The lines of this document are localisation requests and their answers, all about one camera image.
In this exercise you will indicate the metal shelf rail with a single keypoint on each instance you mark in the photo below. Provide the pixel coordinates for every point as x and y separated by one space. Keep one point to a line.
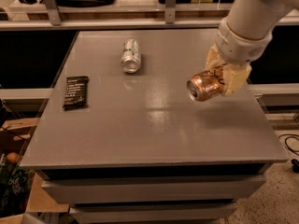
121 15

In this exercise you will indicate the cardboard box with items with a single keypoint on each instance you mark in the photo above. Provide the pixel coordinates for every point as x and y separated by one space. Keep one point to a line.
23 201

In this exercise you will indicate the black snack bar wrapper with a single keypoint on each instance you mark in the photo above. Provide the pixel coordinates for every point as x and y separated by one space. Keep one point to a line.
76 92

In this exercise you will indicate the lower grey drawer front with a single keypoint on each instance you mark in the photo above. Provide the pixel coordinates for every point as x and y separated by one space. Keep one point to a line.
152 213

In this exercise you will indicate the grey drawer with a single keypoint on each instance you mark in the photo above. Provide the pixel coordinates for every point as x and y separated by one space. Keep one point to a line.
152 213
153 189

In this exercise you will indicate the orange soda can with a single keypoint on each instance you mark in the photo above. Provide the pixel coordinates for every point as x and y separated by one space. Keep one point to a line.
206 85

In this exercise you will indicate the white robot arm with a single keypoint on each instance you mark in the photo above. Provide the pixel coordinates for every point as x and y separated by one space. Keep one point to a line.
255 18

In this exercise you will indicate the upper grey drawer front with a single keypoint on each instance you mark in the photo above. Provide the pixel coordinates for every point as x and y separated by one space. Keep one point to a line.
153 189

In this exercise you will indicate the silver 7up can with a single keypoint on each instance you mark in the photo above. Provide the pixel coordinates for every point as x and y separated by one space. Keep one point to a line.
131 56

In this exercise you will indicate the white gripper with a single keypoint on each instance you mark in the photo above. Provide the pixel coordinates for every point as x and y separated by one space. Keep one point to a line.
239 50

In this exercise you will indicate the grey drawer cabinet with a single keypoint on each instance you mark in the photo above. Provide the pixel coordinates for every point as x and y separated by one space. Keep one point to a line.
144 124

